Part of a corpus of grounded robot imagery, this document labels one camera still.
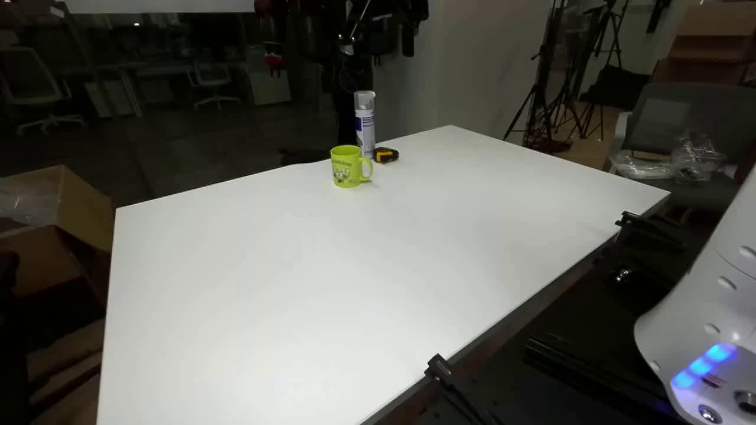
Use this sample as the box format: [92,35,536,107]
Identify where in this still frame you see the lime green plastic mug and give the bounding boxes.
[327,141,374,191]

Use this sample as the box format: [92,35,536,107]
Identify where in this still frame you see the yellow black tape measure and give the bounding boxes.
[371,145,403,166]

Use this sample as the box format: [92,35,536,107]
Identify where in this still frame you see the white spray can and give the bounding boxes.
[351,88,377,158]

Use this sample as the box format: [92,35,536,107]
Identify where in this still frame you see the black table clamp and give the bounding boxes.
[612,209,697,265]
[423,351,506,425]

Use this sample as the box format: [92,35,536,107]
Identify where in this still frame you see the black hanging bags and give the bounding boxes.
[314,0,432,62]

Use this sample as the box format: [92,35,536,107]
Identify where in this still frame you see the black tripod stand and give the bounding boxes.
[502,0,591,154]

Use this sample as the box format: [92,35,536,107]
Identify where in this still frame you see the white office chair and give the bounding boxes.
[187,62,243,113]
[0,44,86,138]

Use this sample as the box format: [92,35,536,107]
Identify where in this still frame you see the black aluminium rails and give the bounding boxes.
[521,328,672,415]

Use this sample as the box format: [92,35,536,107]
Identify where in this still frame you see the clear plastic bag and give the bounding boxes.
[610,129,738,184]

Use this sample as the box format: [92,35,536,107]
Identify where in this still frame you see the grey padded chair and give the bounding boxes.
[621,81,756,214]

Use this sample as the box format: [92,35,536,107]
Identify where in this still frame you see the brown cardboard box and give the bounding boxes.
[0,164,117,302]

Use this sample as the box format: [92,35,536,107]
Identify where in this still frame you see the stacked cardboard boxes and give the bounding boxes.
[652,0,756,88]

